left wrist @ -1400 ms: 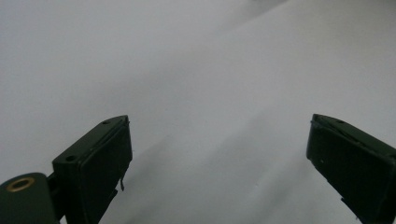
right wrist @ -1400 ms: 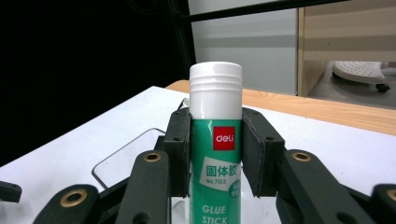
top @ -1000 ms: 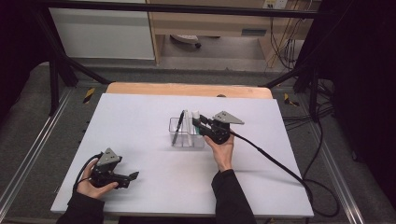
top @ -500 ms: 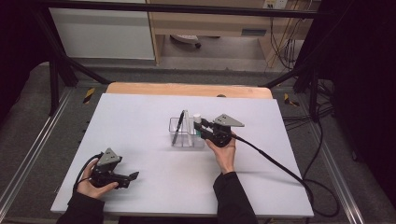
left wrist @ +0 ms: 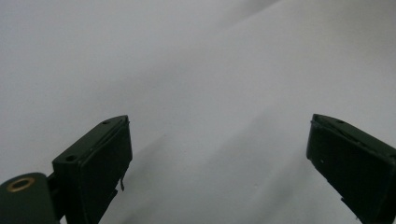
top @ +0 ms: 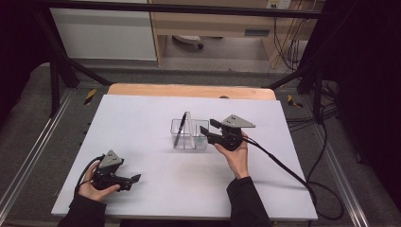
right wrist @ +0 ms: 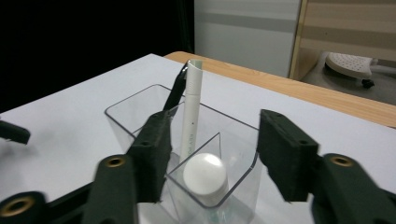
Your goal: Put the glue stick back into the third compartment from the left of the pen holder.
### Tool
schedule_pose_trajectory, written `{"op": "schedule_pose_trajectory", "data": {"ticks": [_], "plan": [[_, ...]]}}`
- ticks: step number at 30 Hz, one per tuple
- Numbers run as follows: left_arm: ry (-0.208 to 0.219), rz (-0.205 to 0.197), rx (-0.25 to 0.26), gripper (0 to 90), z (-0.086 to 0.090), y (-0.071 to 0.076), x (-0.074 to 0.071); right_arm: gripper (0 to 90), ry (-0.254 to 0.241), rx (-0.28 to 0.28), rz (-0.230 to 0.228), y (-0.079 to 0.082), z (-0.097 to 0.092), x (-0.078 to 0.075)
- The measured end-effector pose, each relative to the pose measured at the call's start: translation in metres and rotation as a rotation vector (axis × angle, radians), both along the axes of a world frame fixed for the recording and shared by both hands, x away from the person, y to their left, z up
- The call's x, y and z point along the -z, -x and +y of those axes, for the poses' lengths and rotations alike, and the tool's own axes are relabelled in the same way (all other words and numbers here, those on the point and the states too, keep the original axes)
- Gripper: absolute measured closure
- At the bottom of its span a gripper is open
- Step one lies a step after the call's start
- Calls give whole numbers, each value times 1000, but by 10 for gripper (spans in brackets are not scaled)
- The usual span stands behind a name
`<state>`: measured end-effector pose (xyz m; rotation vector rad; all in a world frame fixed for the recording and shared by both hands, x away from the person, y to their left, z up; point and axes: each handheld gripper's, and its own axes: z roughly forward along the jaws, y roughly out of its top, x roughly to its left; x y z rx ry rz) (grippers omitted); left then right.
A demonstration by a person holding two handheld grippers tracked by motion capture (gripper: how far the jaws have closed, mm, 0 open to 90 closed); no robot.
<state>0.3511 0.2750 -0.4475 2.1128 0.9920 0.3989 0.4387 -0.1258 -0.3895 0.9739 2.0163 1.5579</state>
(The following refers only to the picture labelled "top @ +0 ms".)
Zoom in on clear plastic organizer box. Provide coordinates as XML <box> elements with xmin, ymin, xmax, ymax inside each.
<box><xmin>170</xmin><ymin>118</ymin><xmax>211</xmax><ymax>150</ymax></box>

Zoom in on person's right hand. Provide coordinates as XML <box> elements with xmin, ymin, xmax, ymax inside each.
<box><xmin>213</xmin><ymin>131</ymin><xmax>251</xmax><ymax>182</ymax></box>

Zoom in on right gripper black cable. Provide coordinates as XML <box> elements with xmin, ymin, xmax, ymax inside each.
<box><xmin>242</xmin><ymin>119</ymin><xmax>345</xmax><ymax>221</ymax></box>

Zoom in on office chair base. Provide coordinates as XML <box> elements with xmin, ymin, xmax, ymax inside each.
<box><xmin>172</xmin><ymin>34</ymin><xmax>205</xmax><ymax>50</ymax></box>

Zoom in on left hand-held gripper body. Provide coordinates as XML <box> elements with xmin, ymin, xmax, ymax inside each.
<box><xmin>92</xmin><ymin>149</ymin><xmax>126</xmax><ymax>191</ymax></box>

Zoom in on white wall outlet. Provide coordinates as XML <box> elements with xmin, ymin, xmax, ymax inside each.
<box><xmin>266</xmin><ymin>0</ymin><xmax>292</xmax><ymax>9</ymax></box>

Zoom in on white cabinet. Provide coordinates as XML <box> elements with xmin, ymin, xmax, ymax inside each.
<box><xmin>48</xmin><ymin>8</ymin><xmax>158</xmax><ymax>61</ymax></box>

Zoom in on black curtain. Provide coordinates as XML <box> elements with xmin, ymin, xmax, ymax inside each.
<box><xmin>321</xmin><ymin>0</ymin><xmax>401</xmax><ymax>216</ymax></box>
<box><xmin>0</xmin><ymin>0</ymin><xmax>51</xmax><ymax>124</ymax></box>

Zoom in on hanging cable bundle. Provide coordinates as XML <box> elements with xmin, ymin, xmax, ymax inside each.
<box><xmin>272</xmin><ymin>17</ymin><xmax>308</xmax><ymax>72</ymax></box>

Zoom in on aluminium floor rail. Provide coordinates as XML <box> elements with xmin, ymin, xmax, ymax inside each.
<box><xmin>310</xmin><ymin>126</ymin><xmax>370</xmax><ymax>227</ymax></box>
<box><xmin>0</xmin><ymin>88</ymin><xmax>75</xmax><ymax>216</ymax></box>

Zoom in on wooden desk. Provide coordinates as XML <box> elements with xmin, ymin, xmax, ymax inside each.
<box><xmin>148</xmin><ymin>0</ymin><xmax>325</xmax><ymax>69</ymax></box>

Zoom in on white pen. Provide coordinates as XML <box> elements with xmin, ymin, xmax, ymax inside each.
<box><xmin>186</xmin><ymin>111</ymin><xmax>197</xmax><ymax>149</ymax></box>

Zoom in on black pen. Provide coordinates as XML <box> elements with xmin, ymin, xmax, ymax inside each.
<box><xmin>173</xmin><ymin>111</ymin><xmax>188</xmax><ymax>148</ymax></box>

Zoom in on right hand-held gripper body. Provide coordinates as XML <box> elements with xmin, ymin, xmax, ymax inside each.
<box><xmin>220</xmin><ymin>113</ymin><xmax>256</xmax><ymax>151</ymax></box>

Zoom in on person's left hand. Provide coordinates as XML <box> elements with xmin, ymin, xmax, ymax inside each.
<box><xmin>78</xmin><ymin>161</ymin><xmax>121</xmax><ymax>203</ymax></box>

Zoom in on white table cover board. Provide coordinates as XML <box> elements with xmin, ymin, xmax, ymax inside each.
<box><xmin>51</xmin><ymin>94</ymin><xmax>319</xmax><ymax>221</ymax></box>

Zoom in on black metal frame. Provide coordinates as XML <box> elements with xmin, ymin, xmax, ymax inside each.
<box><xmin>29</xmin><ymin>0</ymin><xmax>335</xmax><ymax>119</ymax></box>

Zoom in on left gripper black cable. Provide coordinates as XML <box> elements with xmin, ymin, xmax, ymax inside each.
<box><xmin>74</xmin><ymin>154</ymin><xmax>105</xmax><ymax>197</ymax></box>

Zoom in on yellow black tape strip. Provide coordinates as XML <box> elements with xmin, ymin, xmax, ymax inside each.
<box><xmin>287</xmin><ymin>94</ymin><xmax>305</xmax><ymax>109</ymax></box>
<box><xmin>83</xmin><ymin>88</ymin><xmax>97</xmax><ymax>106</ymax></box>

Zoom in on black floor cables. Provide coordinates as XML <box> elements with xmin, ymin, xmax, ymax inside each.
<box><xmin>285</xmin><ymin>79</ymin><xmax>340</xmax><ymax>131</ymax></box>

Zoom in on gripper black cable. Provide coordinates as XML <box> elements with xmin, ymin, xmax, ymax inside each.
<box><xmin>74</xmin><ymin>154</ymin><xmax>105</xmax><ymax>197</ymax></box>
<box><xmin>242</xmin><ymin>119</ymin><xmax>345</xmax><ymax>221</ymax></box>

